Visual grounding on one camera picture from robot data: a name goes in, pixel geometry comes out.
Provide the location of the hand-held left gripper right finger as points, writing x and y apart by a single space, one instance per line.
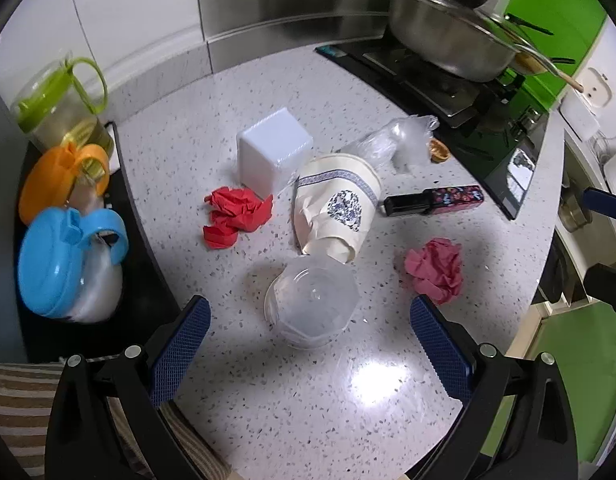
440 345

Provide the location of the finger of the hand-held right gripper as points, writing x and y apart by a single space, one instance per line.
605 285
603 201

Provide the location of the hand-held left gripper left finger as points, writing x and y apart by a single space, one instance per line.
180 345

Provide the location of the red paper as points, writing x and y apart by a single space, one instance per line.
238 215

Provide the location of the orange peel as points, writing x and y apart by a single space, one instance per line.
437 152

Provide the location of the pink crumpled paper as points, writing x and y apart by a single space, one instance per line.
435 270

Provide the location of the black storage tray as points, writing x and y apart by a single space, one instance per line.
143 270

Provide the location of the black gas stove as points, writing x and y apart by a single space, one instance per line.
492 160

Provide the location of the clear plastic bowl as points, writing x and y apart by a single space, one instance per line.
310 302

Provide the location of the black floral box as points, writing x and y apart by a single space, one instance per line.
437 200

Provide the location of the blue lid jar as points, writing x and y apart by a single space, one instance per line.
58 265

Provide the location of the crushed patterned paper cup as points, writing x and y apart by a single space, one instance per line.
338 205

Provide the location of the striped cloth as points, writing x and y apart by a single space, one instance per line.
18 410

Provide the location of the clear plastic bag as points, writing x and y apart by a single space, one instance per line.
395 140

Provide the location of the orange lid jar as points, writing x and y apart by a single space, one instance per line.
48 180

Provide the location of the white square plastic container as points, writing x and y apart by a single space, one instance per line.
273 152

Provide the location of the steel pan with lid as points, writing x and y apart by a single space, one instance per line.
482 17

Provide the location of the large steel pot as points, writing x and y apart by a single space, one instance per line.
437 35

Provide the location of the green lid glass jar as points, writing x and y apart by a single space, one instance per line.
53 105

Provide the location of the white wall socket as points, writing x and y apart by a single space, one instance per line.
587 105

